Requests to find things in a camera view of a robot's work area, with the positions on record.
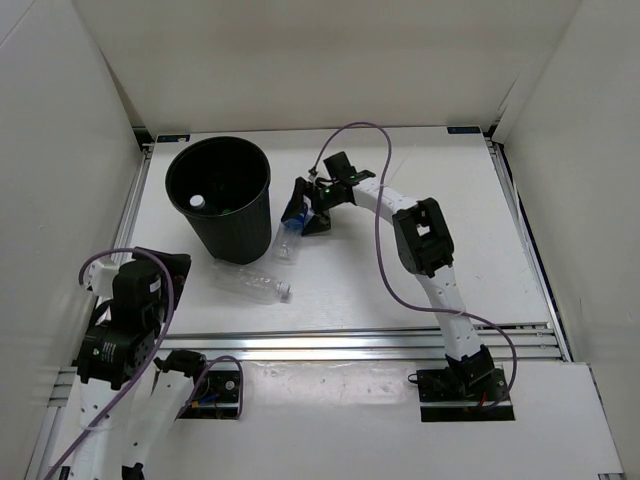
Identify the right blue corner label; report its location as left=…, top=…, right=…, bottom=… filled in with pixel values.
left=447, top=126, right=483, bottom=135

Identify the aluminium front rail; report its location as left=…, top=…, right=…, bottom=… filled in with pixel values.
left=160, top=327, right=566, bottom=361

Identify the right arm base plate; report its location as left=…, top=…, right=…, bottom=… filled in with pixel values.
left=407, top=368, right=515, bottom=423

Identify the blue corner label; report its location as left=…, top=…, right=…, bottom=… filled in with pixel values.
left=156, top=134, right=190, bottom=143
left=447, top=126, right=483, bottom=135

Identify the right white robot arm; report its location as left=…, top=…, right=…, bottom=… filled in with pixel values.
left=281, top=152, right=507, bottom=407

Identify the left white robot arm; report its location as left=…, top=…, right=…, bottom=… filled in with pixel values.
left=45, top=247, right=210, bottom=479

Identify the white cable tie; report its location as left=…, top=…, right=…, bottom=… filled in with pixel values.
left=384, top=143, right=419, bottom=188

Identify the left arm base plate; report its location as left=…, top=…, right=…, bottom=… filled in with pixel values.
left=179, top=364, right=244, bottom=420

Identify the blue label clear bottle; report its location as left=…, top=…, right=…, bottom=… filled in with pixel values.
left=189, top=195, right=205, bottom=209

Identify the clear unlabelled plastic bottle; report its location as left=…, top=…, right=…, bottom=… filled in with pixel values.
left=212, top=260, right=292, bottom=304

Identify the left blue corner label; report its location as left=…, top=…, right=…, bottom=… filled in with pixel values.
left=156, top=134, right=190, bottom=143

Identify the black plastic bin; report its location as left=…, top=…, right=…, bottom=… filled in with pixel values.
left=165, top=136, right=272, bottom=265

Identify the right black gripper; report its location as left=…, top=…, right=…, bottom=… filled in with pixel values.
left=281, top=177, right=344, bottom=236

